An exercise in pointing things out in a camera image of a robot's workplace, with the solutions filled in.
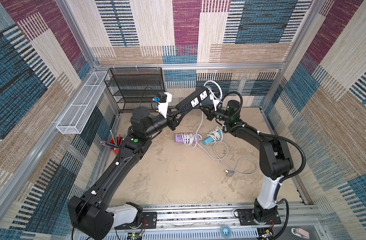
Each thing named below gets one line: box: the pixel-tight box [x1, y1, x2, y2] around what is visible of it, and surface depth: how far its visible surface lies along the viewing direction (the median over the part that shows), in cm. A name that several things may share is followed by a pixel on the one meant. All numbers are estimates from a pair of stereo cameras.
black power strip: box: [175, 86, 210, 110], surface depth 64 cm
